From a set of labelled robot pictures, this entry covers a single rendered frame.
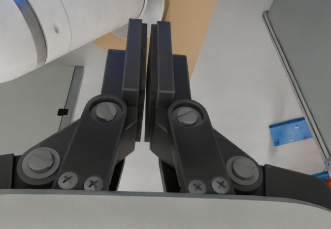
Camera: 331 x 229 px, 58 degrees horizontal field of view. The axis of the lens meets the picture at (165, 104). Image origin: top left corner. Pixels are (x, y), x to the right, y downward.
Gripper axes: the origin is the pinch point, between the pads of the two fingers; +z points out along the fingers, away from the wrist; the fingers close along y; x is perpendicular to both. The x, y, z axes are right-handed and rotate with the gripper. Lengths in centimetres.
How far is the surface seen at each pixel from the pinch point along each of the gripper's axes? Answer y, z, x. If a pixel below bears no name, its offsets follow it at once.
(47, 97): -51, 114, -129
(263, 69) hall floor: 86, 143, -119
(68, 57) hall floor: -43, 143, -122
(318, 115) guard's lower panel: 71, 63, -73
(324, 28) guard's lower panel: 71, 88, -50
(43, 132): -47, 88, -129
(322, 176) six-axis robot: 201, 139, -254
